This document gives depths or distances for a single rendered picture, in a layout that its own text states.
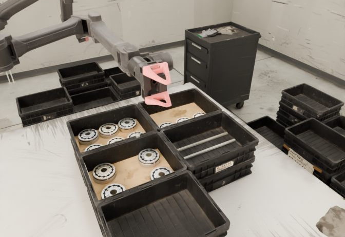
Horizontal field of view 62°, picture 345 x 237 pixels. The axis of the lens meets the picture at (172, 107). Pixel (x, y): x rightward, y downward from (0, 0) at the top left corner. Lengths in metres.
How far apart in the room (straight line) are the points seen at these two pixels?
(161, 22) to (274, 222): 3.90
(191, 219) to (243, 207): 0.32
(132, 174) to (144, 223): 0.27
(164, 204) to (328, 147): 1.39
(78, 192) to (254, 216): 0.84
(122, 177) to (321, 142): 1.49
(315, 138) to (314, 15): 2.43
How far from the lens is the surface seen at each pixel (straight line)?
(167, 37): 4.94
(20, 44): 1.10
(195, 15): 5.13
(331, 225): 1.50
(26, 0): 1.45
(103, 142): 1.56
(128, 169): 1.39
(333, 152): 2.26
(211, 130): 1.62
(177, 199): 1.26
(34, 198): 1.57
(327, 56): 4.40
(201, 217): 1.21
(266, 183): 1.56
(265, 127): 2.68
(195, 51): 2.92
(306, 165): 2.15
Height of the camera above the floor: 1.80
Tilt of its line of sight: 33 degrees down
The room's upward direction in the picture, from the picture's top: straight up
